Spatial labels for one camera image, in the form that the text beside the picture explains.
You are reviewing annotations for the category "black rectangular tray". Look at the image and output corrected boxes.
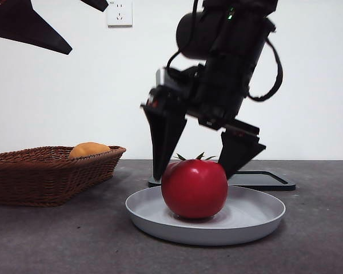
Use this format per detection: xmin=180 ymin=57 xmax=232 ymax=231
xmin=147 ymin=170 xmax=297 ymax=192

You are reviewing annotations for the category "red tomato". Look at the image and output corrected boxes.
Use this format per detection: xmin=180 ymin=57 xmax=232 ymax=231
xmin=161 ymin=152 xmax=229 ymax=220

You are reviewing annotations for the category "orange bread roll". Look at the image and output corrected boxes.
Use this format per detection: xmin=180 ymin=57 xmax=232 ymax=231
xmin=69 ymin=142 xmax=111 ymax=159

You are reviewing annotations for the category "grey round plate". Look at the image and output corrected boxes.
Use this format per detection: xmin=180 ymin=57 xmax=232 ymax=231
xmin=125 ymin=184 xmax=286 ymax=247

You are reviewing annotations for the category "black cable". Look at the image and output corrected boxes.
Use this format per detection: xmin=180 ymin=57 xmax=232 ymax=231
xmin=247 ymin=37 xmax=284 ymax=102
xmin=165 ymin=0 xmax=198 ymax=71

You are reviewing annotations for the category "right arm grey camera box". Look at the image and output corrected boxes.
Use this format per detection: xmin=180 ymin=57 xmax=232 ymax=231
xmin=155 ymin=65 xmax=204 ymax=92

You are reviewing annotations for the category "white wall socket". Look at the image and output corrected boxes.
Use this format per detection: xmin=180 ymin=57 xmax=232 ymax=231
xmin=107 ymin=0 xmax=133 ymax=29

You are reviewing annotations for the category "brown wicker basket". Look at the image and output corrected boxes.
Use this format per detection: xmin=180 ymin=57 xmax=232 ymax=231
xmin=0 ymin=146 xmax=127 ymax=208

